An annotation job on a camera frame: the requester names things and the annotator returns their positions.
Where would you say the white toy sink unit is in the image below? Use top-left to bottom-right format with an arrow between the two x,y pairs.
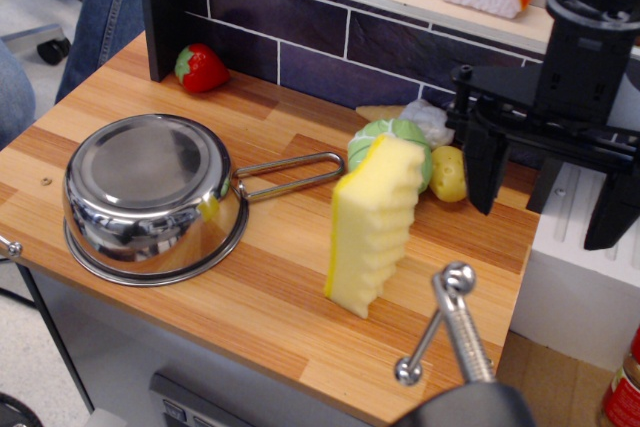
511,164 -> 639,371

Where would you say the wooden shelf with tile backsplash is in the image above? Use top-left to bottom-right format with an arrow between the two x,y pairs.
142,0 -> 542,108

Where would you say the beige toy food slice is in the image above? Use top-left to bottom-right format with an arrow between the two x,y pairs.
355,105 -> 406,122

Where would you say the red toy strawberry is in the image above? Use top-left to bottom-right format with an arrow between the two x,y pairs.
174,43 -> 231,93

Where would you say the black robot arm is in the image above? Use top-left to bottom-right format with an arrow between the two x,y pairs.
447,0 -> 639,250

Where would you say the office chair base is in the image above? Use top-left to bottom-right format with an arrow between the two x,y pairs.
0,0 -> 91,67

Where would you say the stainless steel pot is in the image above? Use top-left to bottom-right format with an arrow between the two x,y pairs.
63,114 -> 345,286

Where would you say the yellow toy potato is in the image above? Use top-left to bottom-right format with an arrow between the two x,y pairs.
429,146 -> 467,203

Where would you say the red spice jar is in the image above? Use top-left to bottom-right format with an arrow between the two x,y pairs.
596,331 -> 639,427

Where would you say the grey oven control panel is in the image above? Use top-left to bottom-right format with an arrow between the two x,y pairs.
148,371 -> 256,427

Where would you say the small metal knob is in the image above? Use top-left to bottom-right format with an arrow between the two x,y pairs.
0,236 -> 23,258

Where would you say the white toy cauliflower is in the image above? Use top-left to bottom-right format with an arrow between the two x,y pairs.
399,99 -> 454,150

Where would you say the person leg in jeans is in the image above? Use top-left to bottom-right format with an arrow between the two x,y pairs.
56,0 -> 145,101

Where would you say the green toy cabbage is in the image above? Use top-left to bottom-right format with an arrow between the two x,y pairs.
347,119 -> 433,193

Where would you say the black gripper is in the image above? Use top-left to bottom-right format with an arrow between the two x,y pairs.
447,65 -> 639,251

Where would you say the yellow sponge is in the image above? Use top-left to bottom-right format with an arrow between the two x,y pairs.
324,135 -> 425,319

